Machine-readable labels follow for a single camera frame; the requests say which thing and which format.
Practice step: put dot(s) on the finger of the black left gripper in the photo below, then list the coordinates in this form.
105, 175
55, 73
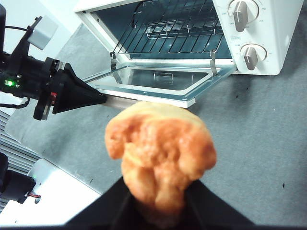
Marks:
76, 95

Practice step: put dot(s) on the white Toshiba toaster oven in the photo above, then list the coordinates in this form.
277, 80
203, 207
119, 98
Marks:
283, 36

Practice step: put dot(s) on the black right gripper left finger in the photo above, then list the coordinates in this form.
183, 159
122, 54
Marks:
112, 206

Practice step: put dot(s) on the orange-brown bread roll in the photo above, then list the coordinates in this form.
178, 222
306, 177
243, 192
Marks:
160, 153

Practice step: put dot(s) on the dark grey table cloth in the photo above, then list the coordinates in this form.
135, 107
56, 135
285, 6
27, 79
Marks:
239, 143

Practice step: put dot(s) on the beige oven knob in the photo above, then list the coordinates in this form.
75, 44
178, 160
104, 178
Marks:
241, 16
250, 58

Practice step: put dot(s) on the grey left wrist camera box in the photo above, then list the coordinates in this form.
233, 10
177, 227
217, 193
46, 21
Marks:
43, 33

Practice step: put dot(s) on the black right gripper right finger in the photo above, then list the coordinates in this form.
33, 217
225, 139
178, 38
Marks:
208, 208

